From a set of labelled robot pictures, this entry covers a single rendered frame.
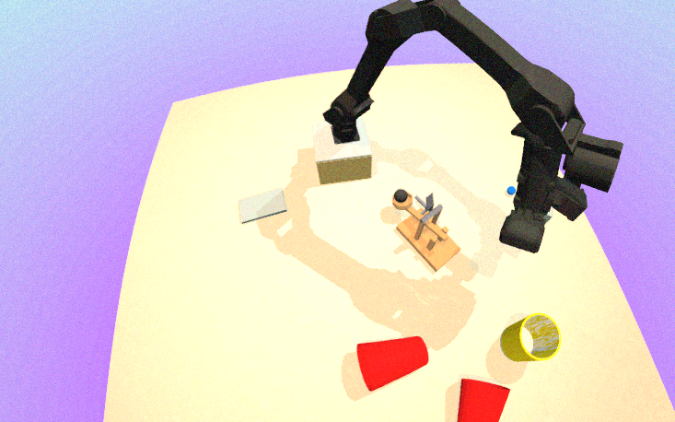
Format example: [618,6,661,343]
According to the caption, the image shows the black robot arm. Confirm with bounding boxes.
[323,0,623,221]

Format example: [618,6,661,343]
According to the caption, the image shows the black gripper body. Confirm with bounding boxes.
[499,165,558,253]

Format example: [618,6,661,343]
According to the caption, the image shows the dark grey ball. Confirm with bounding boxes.
[394,188,408,203]

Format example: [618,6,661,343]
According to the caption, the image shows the yellow cup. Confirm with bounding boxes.
[500,313,561,362]

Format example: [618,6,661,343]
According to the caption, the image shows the red cylinder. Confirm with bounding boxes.
[457,379,511,422]
[356,336,428,392]

